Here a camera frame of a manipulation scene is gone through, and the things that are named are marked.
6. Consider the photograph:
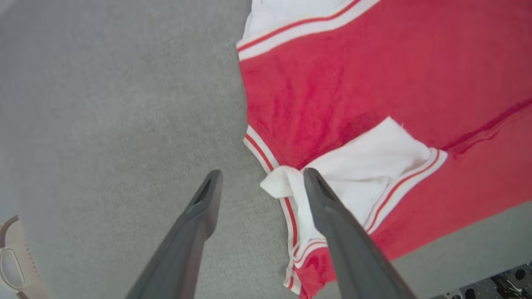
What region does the red and white shirt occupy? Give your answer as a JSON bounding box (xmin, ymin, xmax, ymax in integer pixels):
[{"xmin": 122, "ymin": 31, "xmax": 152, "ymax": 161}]
[{"xmin": 236, "ymin": 0, "xmax": 532, "ymax": 299}]

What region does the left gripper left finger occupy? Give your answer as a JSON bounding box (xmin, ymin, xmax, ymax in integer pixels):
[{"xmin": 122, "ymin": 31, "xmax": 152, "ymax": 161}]
[{"xmin": 126, "ymin": 169, "xmax": 224, "ymax": 299}]

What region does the black perforated metal plate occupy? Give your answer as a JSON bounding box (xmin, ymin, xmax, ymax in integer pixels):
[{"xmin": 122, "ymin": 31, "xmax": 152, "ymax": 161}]
[{"xmin": 430, "ymin": 262, "xmax": 532, "ymax": 299}]

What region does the beige object with brown trim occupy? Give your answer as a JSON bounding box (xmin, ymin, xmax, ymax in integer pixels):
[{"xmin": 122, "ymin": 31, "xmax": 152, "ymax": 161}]
[{"xmin": 0, "ymin": 215, "xmax": 51, "ymax": 299}]

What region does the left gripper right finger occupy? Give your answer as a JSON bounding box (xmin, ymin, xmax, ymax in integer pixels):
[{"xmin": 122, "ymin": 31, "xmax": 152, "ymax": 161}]
[{"xmin": 303, "ymin": 168, "xmax": 416, "ymax": 299}]

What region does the grey fabric sofa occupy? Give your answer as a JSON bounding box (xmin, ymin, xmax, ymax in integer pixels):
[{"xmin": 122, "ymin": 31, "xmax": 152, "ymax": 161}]
[{"xmin": 0, "ymin": 0, "xmax": 532, "ymax": 299}]

